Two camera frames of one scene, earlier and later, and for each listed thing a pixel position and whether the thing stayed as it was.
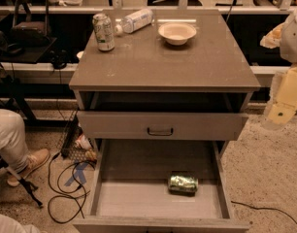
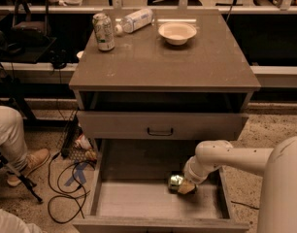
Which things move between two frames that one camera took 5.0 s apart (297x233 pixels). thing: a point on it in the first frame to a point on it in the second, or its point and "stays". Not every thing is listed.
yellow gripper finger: (280, 113) to (186, 186)
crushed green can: (182, 184) stays
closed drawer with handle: (115, 125) stays
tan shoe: (35, 160) stays
